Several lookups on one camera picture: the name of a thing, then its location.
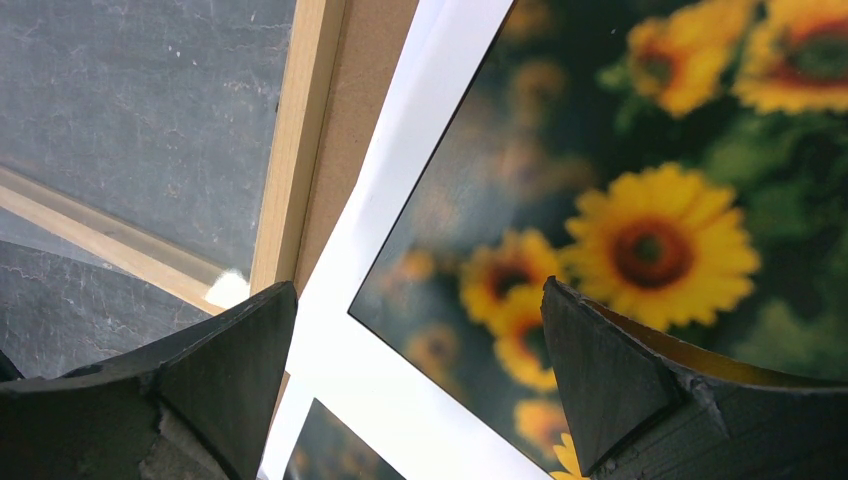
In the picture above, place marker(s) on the wooden picture frame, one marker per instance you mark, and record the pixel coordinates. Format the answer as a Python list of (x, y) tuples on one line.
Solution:
[(306, 85)]

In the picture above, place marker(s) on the white mat board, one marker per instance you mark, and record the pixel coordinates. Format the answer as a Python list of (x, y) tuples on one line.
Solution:
[(337, 360)]

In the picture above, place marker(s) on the sunflower photo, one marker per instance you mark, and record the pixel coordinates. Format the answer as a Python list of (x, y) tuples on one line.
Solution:
[(683, 163)]

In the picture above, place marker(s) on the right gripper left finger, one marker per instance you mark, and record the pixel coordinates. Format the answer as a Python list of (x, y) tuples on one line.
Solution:
[(196, 404)]

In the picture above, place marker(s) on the clear acrylic sheet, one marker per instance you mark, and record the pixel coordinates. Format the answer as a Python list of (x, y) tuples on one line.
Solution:
[(160, 113)]

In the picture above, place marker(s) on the brown backing board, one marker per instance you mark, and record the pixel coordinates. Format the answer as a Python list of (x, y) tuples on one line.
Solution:
[(372, 37)]

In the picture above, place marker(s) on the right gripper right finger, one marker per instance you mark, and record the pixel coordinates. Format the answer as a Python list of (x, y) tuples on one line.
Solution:
[(642, 404)]

